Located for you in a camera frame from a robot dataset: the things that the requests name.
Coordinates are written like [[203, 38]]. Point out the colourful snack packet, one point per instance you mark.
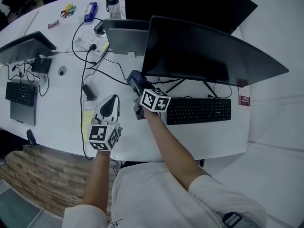
[[68, 10]]

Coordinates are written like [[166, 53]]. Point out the black plug brick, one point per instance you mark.
[[98, 28]]

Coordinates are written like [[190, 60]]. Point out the person's left forearm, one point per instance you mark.
[[97, 182]]

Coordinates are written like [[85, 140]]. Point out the black curved monitor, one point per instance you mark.
[[202, 56], [185, 3]]

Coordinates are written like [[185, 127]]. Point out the small yellow sticky note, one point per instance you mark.
[[105, 48]]

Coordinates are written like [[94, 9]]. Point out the black power adapter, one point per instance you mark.
[[89, 92]]

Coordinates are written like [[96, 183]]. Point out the black mini computer box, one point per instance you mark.
[[41, 65]]

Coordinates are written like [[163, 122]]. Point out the white power strip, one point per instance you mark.
[[85, 41]]

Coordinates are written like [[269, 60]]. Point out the large black keyboard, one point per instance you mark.
[[198, 110]]

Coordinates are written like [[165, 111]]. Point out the clear bottle with black cap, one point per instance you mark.
[[114, 7]]

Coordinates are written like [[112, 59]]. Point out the small black keyboard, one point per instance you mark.
[[21, 93]]

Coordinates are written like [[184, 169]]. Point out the brown snack bar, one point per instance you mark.
[[53, 24]]

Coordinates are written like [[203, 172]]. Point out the person's right forearm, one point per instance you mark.
[[171, 146]]

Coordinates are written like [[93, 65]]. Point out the grey laptop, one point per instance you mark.
[[22, 114]]

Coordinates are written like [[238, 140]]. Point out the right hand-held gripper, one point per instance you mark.
[[154, 101]]

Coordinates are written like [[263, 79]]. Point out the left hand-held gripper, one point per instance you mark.
[[101, 136]]

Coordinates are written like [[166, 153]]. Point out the dark blue cloth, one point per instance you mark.
[[136, 76]]

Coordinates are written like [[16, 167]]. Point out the red and white book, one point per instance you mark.
[[244, 100]]

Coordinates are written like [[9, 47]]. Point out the blue packet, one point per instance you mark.
[[91, 11]]

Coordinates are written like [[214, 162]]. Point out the person's white shirt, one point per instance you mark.
[[154, 198]]

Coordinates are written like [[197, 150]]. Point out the black mouse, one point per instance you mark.
[[31, 136]]

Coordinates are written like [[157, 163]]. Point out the black office chair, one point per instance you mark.
[[10, 142]]

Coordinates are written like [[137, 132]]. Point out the yellow notepad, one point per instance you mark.
[[88, 122]]

